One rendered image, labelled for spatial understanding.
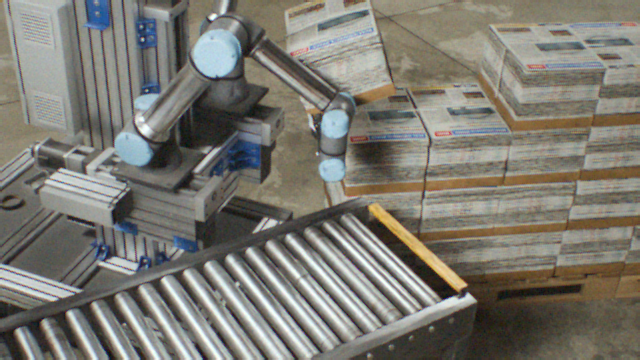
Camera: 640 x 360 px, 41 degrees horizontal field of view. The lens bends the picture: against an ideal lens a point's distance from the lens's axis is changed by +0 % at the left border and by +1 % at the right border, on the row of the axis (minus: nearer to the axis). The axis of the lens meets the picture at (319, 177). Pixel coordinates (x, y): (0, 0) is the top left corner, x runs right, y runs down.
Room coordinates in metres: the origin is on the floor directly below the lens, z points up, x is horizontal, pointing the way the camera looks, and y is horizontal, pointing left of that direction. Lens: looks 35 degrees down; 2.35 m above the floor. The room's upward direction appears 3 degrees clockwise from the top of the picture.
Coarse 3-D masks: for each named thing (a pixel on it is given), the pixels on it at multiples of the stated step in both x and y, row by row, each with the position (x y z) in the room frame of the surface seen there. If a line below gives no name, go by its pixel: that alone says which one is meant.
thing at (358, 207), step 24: (312, 216) 2.04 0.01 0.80; (336, 216) 2.05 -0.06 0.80; (360, 216) 2.10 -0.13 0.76; (240, 240) 1.91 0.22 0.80; (264, 240) 1.91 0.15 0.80; (168, 264) 1.79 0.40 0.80; (192, 264) 1.79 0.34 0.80; (96, 288) 1.68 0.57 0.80; (120, 288) 1.68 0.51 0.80; (24, 312) 1.57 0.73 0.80; (48, 312) 1.58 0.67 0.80; (144, 312) 1.70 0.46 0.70; (72, 336) 1.59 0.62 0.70
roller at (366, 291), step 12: (312, 228) 1.98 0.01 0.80; (312, 240) 1.94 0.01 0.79; (324, 240) 1.93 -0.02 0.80; (324, 252) 1.89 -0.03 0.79; (336, 252) 1.88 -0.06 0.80; (336, 264) 1.84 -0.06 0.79; (348, 264) 1.83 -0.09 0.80; (348, 276) 1.79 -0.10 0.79; (360, 276) 1.78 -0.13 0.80; (360, 288) 1.74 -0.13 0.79; (372, 288) 1.73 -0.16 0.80; (372, 300) 1.70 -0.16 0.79; (384, 300) 1.69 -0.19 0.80; (384, 312) 1.65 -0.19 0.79; (396, 312) 1.65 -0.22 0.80
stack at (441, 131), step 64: (384, 128) 2.53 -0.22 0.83; (448, 128) 2.55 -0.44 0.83; (576, 128) 2.59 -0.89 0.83; (448, 192) 2.50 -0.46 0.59; (512, 192) 2.55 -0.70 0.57; (576, 192) 2.60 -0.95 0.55; (320, 256) 2.77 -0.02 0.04; (448, 256) 2.51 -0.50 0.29; (512, 256) 2.55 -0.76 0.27; (576, 256) 2.61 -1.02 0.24
